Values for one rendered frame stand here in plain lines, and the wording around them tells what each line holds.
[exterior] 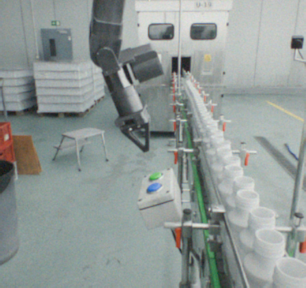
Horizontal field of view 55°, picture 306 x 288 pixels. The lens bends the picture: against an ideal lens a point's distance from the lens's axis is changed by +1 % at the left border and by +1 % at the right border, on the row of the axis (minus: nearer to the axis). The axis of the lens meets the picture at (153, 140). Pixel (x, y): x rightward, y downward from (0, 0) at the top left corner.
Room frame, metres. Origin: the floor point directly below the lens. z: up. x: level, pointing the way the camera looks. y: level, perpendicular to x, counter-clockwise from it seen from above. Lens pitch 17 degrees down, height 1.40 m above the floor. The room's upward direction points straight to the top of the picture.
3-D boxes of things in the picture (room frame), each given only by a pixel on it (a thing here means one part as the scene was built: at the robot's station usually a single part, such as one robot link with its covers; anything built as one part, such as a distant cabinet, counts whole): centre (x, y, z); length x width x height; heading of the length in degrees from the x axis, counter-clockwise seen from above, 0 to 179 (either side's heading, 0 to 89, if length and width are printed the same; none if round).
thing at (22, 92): (7.17, 3.43, 0.50); 1.23 x 1.05 x 1.00; 175
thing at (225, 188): (0.58, -0.17, 1.08); 0.06 x 0.06 x 0.17
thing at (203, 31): (5.48, -0.47, 1.05); 1.60 x 1.40 x 2.10; 177
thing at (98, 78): (8.58, 2.05, 0.59); 1.25 x 1.03 x 1.17; 178
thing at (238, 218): (0.46, -0.16, 1.08); 0.06 x 0.06 x 0.17
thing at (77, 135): (3.69, 0.98, 0.21); 0.61 x 0.47 x 0.41; 50
